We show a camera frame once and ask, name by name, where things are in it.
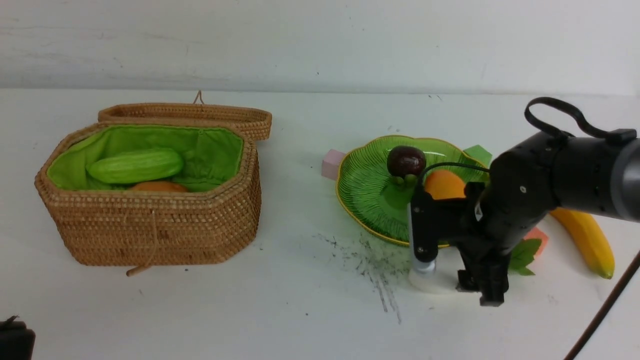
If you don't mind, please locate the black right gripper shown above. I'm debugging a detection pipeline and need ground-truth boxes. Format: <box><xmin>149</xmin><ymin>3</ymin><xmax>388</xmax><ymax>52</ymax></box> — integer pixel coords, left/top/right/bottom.
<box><xmin>435</xmin><ymin>150</ymin><xmax>557</xmax><ymax>307</ymax></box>

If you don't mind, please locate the white radish with leaves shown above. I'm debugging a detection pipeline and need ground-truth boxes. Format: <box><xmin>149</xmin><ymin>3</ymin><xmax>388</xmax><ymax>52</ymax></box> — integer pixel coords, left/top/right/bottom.
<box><xmin>407</xmin><ymin>237</ymin><xmax>547</xmax><ymax>295</ymax></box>

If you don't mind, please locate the yellow banana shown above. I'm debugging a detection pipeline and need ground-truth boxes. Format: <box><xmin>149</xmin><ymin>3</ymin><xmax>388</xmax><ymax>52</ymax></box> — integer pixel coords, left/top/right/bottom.
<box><xmin>549</xmin><ymin>207</ymin><xmax>616</xmax><ymax>280</ymax></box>

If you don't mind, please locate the orange yellow mango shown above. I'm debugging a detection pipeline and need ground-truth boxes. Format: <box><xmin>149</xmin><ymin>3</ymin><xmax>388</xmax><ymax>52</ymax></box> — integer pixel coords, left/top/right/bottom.
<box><xmin>423</xmin><ymin>169</ymin><xmax>466</xmax><ymax>200</ymax></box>

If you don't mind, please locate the dark purple mangosteen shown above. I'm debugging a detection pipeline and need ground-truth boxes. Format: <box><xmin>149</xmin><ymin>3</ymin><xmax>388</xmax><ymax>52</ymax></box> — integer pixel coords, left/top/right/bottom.
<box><xmin>386</xmin><ymin>145</ymin><xmax>426</xmax><ymax>186</ymax></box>

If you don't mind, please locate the brown potato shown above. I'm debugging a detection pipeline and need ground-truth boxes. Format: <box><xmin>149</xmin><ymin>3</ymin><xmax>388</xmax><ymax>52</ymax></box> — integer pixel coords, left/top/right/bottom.
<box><xmin>128</xmin><ymin>180</ymin><xmax>189</xmax><ymax>193</ymax></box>

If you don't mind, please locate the green bitter gourd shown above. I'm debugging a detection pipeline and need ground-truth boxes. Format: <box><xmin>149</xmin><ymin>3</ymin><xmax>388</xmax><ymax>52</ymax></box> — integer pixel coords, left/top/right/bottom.
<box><xmin>86</xmin><ymin>148</ymin><xmax>185</xmax><ymax>185</ymax></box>

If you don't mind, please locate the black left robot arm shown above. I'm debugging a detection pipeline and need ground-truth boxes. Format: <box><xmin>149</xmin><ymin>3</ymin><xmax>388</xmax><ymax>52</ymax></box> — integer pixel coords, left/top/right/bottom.
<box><xmin>0</xmin><ymin>316</ymin><xmax>36</xmax><ymax>360</ymax></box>

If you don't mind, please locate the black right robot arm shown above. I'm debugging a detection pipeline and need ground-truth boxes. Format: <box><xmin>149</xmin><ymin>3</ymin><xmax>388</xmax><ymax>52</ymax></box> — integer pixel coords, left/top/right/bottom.
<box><xmin>449</xmin><ymin>132</ymin><xmax>639</xmax><ymax>306</ymax></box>

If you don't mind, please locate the orange cube block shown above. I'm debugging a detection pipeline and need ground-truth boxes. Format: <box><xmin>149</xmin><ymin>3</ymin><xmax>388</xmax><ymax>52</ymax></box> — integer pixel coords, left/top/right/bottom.
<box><xmin>523</xmin><ymin>227</ymin><xmax>549</xmax><ymax>258</ymax></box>

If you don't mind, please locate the green cube block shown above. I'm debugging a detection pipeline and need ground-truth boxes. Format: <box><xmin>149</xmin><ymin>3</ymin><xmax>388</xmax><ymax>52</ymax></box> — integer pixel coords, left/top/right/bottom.
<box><xmin>463</xmin><ymin>145</ymin><xmax>493</xmax><ymax>167</ymax></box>

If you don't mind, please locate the green leaf glass plate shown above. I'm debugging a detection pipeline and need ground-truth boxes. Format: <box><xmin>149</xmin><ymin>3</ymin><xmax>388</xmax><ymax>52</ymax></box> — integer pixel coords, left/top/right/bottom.
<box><xmin>335</xmin><ymin>135</ymin><xmax>487</xmax><ymax>247</ymax></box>

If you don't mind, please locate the pink cube block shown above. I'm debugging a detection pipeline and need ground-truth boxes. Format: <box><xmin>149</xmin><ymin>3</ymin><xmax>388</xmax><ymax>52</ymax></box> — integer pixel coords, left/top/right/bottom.
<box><xmin>321</xmin><ymin>149</ymin><xmax>346</xmax><ymax>182</ymax></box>

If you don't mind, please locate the woven rattan basket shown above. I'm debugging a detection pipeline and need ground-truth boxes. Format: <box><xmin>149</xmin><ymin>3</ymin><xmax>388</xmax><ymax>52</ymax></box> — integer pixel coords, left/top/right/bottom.
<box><xmin>34</xmin><ymin>119</ymin><xmax>262</xmax><ymax>276</ymax></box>

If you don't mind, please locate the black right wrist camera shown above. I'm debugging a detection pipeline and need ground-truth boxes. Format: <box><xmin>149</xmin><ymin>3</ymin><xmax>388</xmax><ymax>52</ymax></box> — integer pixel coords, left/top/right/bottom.
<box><xmin>407</xmin><ymin>189</ymin><xmax>439</xmax><ymax>277</ymax></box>

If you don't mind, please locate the dark brown cable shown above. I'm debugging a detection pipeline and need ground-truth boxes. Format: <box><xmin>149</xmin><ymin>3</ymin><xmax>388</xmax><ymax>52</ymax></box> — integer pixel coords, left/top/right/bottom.
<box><xmin>565</xmin><ymin>250</ymin><xmax>640</xmax><ymax>360</ymax></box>

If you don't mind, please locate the black cable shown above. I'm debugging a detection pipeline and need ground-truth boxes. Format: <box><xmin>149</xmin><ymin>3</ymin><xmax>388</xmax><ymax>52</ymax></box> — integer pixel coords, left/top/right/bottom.
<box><xmin>419</xmin><ymin>97</ymin><xmax>638</xmax><ymax>187</ymax></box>

